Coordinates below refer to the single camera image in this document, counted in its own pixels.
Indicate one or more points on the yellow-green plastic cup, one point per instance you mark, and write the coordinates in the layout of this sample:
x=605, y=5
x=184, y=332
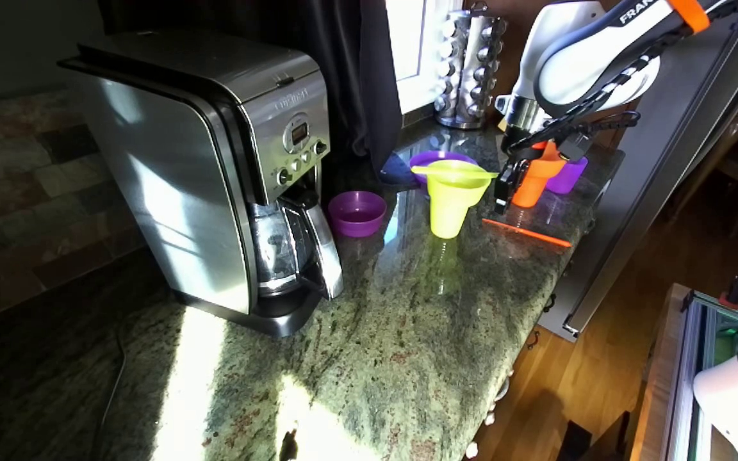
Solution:
x=446, y=221

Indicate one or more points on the bright window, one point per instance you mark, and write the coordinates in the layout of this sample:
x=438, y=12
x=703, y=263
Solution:
x=410, y=51

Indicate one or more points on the chrome spice rack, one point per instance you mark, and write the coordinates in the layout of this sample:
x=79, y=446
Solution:
x=467, y=78

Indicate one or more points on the purple plastic cup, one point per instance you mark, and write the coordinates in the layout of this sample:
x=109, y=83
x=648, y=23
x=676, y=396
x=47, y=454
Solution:
x=357, y=212
x=570, y=176

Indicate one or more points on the metal framed glass cabinet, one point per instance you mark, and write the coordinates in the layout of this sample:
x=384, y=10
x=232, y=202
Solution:
x=685, y=373

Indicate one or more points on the white and black device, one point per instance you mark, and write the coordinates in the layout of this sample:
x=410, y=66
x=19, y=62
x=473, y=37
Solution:
x=737, y=399

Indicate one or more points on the stainless steel refrigerator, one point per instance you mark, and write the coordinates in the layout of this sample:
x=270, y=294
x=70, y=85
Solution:
x=685, y=169

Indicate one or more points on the orange plastic cup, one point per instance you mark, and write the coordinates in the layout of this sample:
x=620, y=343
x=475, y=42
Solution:
x=528, y=189

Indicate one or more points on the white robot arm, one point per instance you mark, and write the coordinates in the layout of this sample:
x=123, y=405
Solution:
x=590, y=58

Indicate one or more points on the glass coffee carafe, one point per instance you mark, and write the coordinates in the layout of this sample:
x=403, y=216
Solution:
x=279, y=252

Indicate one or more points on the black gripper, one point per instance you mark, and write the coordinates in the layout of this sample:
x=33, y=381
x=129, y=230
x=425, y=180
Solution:
x=556, y=139

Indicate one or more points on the yellow-green plastic knife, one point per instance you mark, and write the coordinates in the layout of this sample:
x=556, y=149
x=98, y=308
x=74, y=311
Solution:
x=418, y=169

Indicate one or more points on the stainless steel coffee maker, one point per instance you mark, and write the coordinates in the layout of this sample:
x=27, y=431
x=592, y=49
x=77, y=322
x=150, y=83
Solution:
x=179, y=154

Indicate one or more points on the black box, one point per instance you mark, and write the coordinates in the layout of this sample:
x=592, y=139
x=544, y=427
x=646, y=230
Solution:
x=594, y=437

